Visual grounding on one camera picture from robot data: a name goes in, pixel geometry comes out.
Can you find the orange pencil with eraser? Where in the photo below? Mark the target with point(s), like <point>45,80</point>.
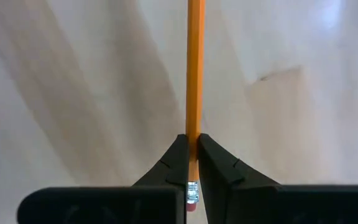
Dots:
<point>195,77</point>

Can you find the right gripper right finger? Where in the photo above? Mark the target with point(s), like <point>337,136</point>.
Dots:
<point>275,205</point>

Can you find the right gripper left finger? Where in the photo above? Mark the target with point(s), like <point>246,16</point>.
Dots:
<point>104,205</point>

